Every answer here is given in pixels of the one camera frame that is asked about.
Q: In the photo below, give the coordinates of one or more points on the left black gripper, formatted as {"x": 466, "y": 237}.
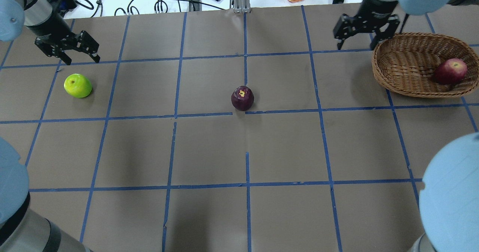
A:
{"x": 51, "y": 30}

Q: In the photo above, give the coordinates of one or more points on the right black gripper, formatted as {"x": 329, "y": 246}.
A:
{"x": 375, "y": 8}

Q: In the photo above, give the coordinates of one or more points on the red apple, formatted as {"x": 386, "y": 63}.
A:
{"x": 450, "y": 72}

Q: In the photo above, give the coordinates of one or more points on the dark purple apple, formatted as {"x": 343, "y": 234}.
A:
{"x": 242, "y": 98}

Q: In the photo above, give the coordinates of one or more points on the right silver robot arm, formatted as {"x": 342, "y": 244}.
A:
{"x": 410, "y": 7}

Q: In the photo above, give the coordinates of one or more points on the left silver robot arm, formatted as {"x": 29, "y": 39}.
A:
{"x": 16, "y": 14}

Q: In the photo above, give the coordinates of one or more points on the oval wicker basket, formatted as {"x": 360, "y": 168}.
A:
{"x": 405, "y": 65}

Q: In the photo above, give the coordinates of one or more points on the green apple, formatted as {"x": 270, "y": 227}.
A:
{"x": 78, "y": 86}

